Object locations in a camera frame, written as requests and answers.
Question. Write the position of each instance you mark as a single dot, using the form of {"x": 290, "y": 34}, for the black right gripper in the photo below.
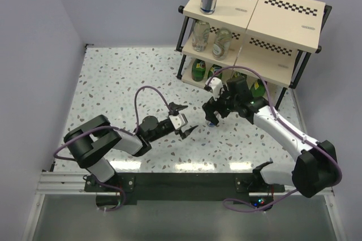
{"x": 211, "y": 106}

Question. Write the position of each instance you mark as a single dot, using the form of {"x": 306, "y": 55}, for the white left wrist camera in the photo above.
{"x": 178, "y": 121}

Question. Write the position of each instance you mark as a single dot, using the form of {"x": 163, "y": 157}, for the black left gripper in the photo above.
{"x": 179, "y": 131}

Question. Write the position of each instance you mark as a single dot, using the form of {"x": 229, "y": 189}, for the green bottle on shelf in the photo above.
{"x": 198, "y": 70}

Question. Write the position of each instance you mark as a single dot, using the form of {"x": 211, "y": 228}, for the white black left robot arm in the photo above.
{"x": 90, "y": 142}

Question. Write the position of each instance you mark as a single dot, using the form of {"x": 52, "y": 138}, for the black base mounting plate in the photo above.
{"x": 195, "y": 187}

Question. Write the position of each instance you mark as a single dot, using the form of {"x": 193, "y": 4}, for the beige three-tier shelf unit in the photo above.
{"x": 273, "y": 38}

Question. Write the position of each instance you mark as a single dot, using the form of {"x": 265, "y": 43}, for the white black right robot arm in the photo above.
{"x": 315, "y": 166}

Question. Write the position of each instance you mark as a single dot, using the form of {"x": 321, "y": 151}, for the green Perrier bottle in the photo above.
{"x": 257, "y": 88}
{"x": 215, "y": 69}

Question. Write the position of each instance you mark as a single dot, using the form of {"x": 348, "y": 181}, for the clear bottle green cap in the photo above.
{"x": 222, "y": 43}
{"x": 200, "y": 37}

